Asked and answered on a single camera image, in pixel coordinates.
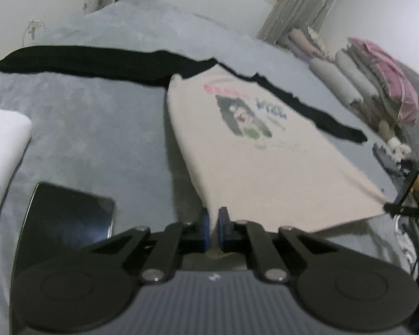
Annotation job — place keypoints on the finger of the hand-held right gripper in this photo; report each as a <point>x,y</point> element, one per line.
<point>408,211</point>
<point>409,186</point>

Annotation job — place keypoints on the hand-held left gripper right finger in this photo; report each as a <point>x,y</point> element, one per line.
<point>223,230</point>

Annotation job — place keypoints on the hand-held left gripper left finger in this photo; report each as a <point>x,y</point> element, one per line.
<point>206,232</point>

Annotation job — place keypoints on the cream black-sleeved bear shirt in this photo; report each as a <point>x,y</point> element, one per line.
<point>265,171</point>

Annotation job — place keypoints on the white plush toy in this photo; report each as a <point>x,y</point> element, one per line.
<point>396,144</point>

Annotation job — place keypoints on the pink pillow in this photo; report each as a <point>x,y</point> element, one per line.
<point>391,76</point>

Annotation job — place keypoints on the grey folded quilt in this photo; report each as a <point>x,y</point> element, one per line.
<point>342,76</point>

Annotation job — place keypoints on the black smartphone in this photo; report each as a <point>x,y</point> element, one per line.
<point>66,223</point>

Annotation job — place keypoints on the grey bed blanket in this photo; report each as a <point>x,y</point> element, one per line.
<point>90,129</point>

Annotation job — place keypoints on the floral cloth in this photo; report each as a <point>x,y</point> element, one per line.
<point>321,43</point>

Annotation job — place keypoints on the beige rolled blanket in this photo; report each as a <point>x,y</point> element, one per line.
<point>300,42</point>

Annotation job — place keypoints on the white folded garment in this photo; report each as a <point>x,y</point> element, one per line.
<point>7,136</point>

